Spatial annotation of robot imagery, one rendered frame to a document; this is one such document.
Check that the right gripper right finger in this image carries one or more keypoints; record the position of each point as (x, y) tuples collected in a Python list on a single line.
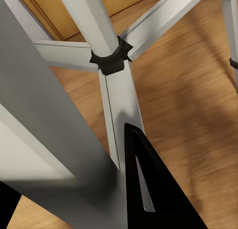
[(173, 210)]

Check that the door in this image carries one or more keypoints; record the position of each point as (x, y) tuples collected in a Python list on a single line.
[(55, 18)]

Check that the camera tripod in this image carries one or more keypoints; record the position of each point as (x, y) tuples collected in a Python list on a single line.
[(48, 152)]

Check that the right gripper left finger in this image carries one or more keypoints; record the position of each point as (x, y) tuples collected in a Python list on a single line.
[(9, 199)]

